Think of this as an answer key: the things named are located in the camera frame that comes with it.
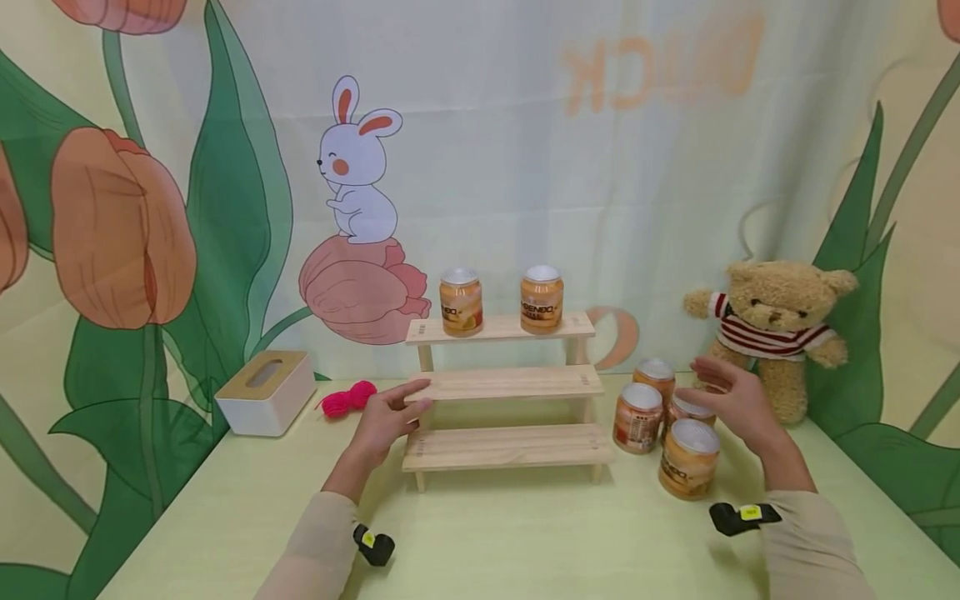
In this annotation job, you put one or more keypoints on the person's left thumb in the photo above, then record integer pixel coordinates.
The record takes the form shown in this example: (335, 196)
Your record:
(420, 409)

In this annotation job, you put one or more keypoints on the three-tier wooden shelf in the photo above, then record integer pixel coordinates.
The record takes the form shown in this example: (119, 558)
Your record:
(510, 383)

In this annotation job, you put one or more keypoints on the person's left forearm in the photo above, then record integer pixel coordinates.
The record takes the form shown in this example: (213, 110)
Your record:
(319, 542)

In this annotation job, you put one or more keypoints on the teddy bear in striped shirt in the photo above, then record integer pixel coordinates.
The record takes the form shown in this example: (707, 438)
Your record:
(776, 312)

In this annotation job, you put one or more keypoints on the pink yarn ball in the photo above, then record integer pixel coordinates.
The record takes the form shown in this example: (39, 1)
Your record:
(346, 400)

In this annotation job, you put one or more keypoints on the person's left hand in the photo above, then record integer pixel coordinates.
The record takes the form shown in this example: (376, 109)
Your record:
(382, 425)

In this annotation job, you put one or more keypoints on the person's right fingers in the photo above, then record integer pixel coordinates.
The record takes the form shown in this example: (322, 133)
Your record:
(712, 375)

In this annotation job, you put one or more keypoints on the white tissue box wooden lid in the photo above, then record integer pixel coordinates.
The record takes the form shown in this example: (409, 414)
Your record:
(262, 400)

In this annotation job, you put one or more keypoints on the person's right forearm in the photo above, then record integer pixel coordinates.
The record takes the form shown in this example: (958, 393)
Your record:
(810, 533)

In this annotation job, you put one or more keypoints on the orange can with silver lid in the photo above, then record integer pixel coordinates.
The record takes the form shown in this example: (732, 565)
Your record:
(686, 467)
(460, 308)
(637, 425)
(686, 411)
(655, 379)
(541, 307)

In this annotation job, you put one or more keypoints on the person's left index finger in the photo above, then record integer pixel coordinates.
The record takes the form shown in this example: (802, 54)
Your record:
(409, 388)

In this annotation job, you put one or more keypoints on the black wrist band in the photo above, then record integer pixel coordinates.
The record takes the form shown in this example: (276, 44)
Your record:
(742, 517)
(375, 546)

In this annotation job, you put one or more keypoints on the person's right hand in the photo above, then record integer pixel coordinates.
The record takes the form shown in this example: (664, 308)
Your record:
(742, 408)

